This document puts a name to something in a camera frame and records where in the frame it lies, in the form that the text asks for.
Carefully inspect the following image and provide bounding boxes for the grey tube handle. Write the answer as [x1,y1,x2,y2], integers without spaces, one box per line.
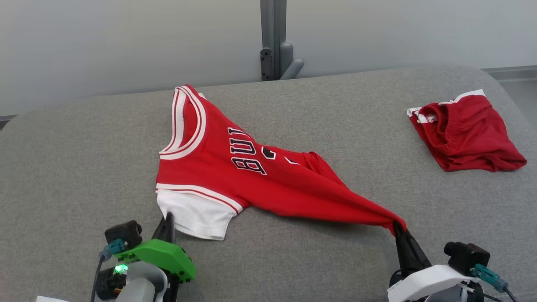
[279,41,305,81]

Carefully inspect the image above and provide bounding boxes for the black post bracket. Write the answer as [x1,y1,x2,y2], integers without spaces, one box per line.
[259,47,274,82]

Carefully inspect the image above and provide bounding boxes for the teal right camera cable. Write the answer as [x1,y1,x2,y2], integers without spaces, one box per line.
[469,264,519,302]

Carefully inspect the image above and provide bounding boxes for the grey metal post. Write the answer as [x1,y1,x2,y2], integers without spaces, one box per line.
[260,0,287,81]

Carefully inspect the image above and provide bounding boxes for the red basketball jersey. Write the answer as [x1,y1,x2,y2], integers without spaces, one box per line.
[155,84,408,241]

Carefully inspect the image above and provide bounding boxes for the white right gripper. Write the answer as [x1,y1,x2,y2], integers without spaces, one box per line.
[386,221,479,302]

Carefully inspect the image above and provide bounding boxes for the teal camera cable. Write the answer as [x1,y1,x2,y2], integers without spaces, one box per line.
[469,264,519,302]
[90,238,127,302]

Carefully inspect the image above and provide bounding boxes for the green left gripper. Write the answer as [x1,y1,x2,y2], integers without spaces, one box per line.
[115,212,197,283]

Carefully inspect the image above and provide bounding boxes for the teal left camera cable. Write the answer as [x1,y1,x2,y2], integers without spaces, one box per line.
[90,238,127,302]

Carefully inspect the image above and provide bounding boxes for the red white shorts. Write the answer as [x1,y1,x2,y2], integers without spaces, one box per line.
[406,89,528,173]

